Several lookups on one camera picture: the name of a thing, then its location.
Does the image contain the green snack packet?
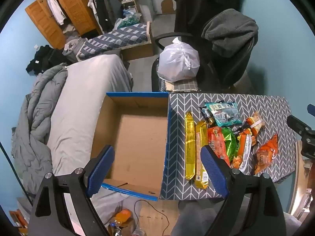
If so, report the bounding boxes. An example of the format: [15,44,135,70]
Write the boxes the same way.
[221,126,239,164]

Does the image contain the taped cracker bag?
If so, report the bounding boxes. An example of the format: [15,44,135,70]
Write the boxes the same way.
[245,111,266,136]

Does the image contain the grey fleece blanket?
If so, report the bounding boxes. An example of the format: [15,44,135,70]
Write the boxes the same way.
[201,8,259,58]

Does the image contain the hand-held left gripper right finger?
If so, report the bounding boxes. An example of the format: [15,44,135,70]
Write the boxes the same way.
[200,145,287,236]

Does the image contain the checked seat cushion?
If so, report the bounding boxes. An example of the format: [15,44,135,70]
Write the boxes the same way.
[159,77,199,92]

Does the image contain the pile of grey clothes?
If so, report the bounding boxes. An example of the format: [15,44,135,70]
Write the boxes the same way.
[63,38,85,62]

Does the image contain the white shirt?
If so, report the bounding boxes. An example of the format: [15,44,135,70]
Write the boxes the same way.
[47,0,67,25]

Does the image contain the long gold snack packet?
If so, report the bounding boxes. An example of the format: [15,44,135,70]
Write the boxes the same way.
[184,112,196,180]

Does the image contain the small bed with patterned cover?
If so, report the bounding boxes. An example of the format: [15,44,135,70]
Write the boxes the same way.
[77,22,154,61]

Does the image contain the grey bed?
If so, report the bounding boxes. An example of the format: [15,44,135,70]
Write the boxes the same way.
[47,53,133,177]

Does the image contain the teal snack packet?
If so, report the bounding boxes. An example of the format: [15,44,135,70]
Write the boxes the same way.
[205,102,243,127]

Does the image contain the black cable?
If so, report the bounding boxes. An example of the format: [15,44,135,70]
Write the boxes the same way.
[133,200,173,229]

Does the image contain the black snack packet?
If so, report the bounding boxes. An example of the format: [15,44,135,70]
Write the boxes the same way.
[233,124,250,140]

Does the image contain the pile of black clothes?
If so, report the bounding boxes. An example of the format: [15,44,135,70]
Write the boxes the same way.
[27,45,67,75]

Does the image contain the blue-rimmed cardboard box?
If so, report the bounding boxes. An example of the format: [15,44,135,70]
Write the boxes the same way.
[91,92,170,201]

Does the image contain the orange and white snack packet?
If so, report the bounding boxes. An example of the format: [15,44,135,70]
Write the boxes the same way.
[231,129,256,173]

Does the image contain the black hanging coat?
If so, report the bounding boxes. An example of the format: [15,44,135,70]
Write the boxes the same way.
[172,0,243,33]

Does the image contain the teal plastic bag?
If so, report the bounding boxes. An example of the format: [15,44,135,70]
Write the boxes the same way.
[114,10,142,29]

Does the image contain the dark snack packet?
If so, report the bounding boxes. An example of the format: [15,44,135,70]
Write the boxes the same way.
[199,106,217,127]

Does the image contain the wooden wardrobe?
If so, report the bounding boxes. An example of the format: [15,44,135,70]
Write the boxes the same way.
[25,0,103,50]

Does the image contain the large orange snack packet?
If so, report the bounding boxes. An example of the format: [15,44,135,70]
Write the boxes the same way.
[207,126,230,168]

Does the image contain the person's grey trousers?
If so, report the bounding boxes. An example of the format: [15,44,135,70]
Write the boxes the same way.
[171,200,302,236]

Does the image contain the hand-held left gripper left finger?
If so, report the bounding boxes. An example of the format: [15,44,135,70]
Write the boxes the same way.
[29,145,116,236]

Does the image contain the grey puffer jacket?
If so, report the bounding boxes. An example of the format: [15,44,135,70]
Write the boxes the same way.
[11,65,68,195]

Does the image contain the orange chips bag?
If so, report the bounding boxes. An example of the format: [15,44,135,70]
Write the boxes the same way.
[253,134,279,175]

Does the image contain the yellow biscuit packet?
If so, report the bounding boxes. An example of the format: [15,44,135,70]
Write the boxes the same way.
[194,121,209,190]

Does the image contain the white plastic bag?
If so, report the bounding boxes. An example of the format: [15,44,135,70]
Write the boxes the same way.
[157,37,200,82]

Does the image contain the grey chevron tablecloth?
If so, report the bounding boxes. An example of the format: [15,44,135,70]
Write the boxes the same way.
[159,92,297,200]

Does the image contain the orange drink bottle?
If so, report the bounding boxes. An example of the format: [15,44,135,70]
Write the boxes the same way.
[108,209,134,227]

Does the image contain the dark hanging clothes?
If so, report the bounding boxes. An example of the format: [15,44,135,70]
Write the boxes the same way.
[87,0,123,33]

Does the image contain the black office chair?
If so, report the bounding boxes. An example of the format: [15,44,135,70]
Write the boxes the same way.
[151,8,259,92]

